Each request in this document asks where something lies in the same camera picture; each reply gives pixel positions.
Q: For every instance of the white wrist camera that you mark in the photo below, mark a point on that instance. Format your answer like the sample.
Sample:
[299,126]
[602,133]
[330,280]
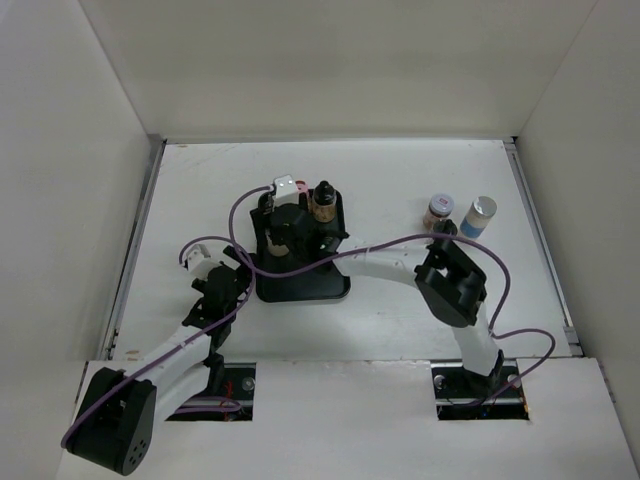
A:
[198,260]
[285,191]

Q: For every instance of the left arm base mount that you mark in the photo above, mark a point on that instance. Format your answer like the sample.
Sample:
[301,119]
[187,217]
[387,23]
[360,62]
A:
[228,396]

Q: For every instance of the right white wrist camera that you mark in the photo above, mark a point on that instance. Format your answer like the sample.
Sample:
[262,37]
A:
[285,191]

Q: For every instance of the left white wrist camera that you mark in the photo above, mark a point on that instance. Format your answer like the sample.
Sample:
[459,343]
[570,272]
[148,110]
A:
[198,260]

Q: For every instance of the black cap grinder bottle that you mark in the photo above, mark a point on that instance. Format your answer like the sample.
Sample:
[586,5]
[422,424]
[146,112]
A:
[446,226]

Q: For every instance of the pink cap spice bottle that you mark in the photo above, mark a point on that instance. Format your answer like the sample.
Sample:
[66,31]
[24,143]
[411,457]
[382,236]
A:
[302,187]

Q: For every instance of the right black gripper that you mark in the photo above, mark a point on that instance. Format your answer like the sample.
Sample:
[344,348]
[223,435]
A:
[277,237]

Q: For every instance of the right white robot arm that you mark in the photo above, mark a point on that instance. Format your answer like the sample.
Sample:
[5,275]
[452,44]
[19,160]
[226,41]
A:
[452,285]

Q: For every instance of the red label spice jar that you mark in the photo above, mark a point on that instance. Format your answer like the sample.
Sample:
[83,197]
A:
[439,208]

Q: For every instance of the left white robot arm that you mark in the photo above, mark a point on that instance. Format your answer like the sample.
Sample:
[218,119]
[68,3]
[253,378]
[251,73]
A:
[117,417]

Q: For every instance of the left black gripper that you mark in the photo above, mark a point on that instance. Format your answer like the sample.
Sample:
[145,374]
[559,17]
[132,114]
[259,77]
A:
[242,277]

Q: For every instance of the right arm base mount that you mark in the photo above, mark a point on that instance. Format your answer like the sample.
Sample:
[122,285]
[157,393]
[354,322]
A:
[459,396]

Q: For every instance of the small black cap spice bottle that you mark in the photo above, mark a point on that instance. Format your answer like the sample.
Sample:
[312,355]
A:
[324,202]

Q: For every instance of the black rectangular plastic tray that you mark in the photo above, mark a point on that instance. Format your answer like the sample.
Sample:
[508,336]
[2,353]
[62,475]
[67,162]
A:
[293,281]

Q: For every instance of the grey cap pepper grinder bottle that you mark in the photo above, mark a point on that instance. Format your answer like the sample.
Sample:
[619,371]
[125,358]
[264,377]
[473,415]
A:
[276,250]

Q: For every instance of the silver cap blue label bottle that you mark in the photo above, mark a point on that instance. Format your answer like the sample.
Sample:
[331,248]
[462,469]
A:
[480,213]

